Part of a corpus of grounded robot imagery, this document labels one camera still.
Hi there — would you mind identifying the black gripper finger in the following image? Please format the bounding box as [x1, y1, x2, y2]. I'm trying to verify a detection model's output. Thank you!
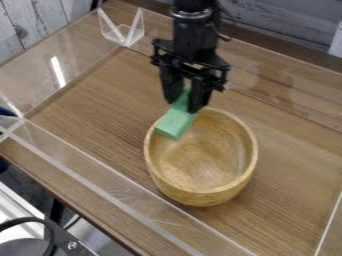
[187, 77, 213, 113]
[161, 64, 185, 104]

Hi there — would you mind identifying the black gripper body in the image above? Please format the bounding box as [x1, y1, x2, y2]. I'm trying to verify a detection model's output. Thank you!
[151, 8, 230, 91]

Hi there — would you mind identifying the green rectangular block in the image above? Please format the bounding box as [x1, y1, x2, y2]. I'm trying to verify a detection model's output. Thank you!
[155, 87, 198, 140]

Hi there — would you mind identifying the brown wooden bowl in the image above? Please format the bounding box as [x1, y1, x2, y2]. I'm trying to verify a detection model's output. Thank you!
[143, 108, 259, 207]

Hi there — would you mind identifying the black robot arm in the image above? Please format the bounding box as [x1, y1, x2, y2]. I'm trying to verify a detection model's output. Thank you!
[151, 0, 231, 113]

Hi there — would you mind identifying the black table leg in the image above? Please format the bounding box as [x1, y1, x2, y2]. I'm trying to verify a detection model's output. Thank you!
[50, 199, 66, 225]

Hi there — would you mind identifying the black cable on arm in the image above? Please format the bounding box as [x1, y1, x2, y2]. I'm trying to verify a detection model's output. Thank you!
[213, 13, 233, 43]

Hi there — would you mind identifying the clear acrylic enclosure wall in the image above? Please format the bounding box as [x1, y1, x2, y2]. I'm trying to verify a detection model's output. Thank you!
[0, 0, 342, 256]

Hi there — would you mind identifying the black cable bottom left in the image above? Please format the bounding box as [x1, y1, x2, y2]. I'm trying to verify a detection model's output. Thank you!
[0, 216, 58, 256]

